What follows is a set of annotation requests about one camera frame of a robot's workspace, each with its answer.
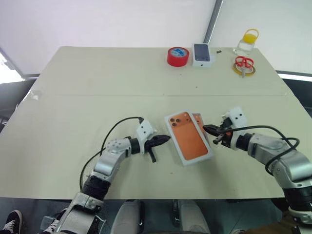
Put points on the grey slanted window frame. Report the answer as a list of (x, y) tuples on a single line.
[(13, 64)]

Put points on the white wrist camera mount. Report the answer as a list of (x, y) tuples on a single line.
[(237, 118), (143, 131)]

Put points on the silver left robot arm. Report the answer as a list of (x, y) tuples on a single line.
[(104, 165)]

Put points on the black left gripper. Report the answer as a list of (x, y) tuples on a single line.
[(151, 146)]

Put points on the clear jar with yellow lid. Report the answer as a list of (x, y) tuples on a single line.
[(246, 45)]

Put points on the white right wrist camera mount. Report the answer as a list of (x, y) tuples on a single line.
[(237, 118)]

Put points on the yellow tape roll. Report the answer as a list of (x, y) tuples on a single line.
[(236, 69)]

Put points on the white box with dark phone print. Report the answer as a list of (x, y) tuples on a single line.
[(202, 54)]

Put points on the brown rounded object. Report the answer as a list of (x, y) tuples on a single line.
[(268, 228)]

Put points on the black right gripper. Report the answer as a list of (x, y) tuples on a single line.
[(226, 139)]

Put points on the red tape roll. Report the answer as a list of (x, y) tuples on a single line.
[(177, 61)]

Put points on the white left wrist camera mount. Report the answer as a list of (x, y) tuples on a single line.
[(143, 131)]

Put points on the grey window pillar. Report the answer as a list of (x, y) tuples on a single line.
[(213, 22)]

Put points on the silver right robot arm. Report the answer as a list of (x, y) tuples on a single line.
[(280, 156)]

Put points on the black and white sneaker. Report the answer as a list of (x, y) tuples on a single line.
[(13, 220), (52, 229)]

